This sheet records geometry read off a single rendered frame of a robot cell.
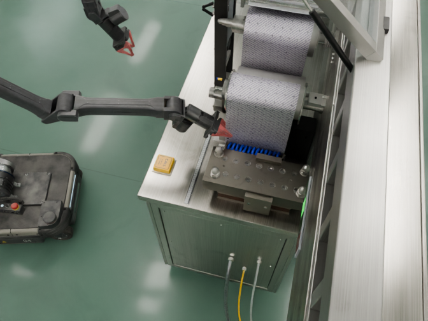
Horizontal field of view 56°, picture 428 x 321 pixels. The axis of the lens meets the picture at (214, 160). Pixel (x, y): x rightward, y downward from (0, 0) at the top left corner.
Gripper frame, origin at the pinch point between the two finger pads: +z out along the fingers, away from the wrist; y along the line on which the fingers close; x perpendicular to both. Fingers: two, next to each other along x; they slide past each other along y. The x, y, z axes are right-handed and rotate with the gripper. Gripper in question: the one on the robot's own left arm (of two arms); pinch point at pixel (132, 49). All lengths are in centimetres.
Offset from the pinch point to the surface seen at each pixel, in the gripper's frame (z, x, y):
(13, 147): 40, 141, 24
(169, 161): 19, -8, -54
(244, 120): 11, -47, -54
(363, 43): -23, -91, -75
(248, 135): 20, -44, -54
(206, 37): 29.8, -22.8, 24.5
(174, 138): 21.9, -8.7, -40.1
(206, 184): 19, -25, -70
